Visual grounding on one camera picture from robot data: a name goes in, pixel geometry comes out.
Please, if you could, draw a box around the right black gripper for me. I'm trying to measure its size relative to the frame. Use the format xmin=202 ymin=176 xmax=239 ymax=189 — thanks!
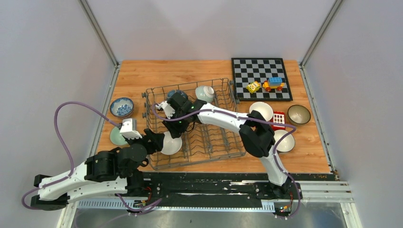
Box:
xmin=163 ymin=111 xmax=189 ymax=140

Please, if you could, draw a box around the beige speckled bowl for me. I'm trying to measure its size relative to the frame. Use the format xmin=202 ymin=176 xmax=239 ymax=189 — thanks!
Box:
xmin=161 ymin=132 xmax=182 ymax=155

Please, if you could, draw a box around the grey wire dish rack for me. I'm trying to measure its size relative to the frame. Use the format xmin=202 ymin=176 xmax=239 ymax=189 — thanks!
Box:
xmin=142 ymin=78 xmax=246 ymax=170

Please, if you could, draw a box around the pale green bowl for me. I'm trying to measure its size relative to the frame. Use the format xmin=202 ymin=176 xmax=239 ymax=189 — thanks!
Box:
xmin=109 ymin=127 xmax=127 ymax=146
xmin=195 ymin=85 xmax=215 ymax=103

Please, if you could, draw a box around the blue floral white bowl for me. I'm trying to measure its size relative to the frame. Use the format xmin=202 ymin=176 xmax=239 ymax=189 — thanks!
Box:
xmin=109 ymin=97 xmax=134 ymax=118

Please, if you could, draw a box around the cream beige bowl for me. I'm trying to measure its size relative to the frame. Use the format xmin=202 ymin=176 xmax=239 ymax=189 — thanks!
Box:
xmin=249 ymin=102 xmax=274 ymax=121

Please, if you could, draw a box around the dark blue white bowl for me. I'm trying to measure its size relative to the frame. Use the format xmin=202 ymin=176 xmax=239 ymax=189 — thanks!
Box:
xmin=274 ymin=130 xmax=295 ymax=153

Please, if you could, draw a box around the black striped bowl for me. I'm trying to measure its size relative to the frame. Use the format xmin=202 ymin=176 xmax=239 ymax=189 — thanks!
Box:
xmin=287 ymin=104 xmax=312 ymax=126

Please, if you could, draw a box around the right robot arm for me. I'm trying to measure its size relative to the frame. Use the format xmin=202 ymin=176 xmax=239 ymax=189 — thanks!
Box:
xmin=152 ymin=93 xmax=302 ymax=200

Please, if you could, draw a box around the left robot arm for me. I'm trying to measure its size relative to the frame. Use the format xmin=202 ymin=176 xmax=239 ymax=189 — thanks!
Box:
xmin=24 ymin=127 xmax=181 ymax=211

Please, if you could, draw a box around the dark teal glazed bowl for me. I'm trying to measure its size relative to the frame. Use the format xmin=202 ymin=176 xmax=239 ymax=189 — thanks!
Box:
xmin=166 ymin=89 xmax=188 ymax=100

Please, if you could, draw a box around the yellow toy block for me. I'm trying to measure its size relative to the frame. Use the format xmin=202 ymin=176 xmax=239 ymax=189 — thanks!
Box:
xmin=246 ymin=81 xmax=261 ymax=94

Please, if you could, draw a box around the black white checkerboard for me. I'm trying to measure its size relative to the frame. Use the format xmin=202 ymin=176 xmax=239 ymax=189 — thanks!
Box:
xmin=231 ymin=57 xmax=293 ymax=101

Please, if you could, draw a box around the red white toy block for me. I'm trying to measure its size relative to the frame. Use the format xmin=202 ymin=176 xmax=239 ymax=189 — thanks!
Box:
xmin=271 ymin=111 xmax=286 ymax=131

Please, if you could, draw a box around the orange blue toy car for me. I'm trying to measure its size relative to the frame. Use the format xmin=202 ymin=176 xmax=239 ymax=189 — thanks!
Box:
xmin=262 ymin=77 xmax=285 ymax=92

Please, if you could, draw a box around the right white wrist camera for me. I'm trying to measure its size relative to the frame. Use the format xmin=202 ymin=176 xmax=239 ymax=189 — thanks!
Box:
xmin=155 ymin=101 xmax=175 ymax=119

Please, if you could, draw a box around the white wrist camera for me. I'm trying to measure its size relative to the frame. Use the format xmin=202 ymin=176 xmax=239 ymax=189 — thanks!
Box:
xmin=155 ymin=101 xmax=175 ymax=119
xmin=120 ymin=118 xmax=142 ymax=140

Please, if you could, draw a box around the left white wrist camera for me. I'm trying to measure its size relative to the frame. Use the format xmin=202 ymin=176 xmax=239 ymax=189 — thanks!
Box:
xmin=120 ymin=118 xmax=142 ymax=140

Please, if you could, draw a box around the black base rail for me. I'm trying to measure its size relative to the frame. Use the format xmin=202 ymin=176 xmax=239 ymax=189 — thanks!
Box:
xmin=69 ymin=172 xmax=353 ymax=211

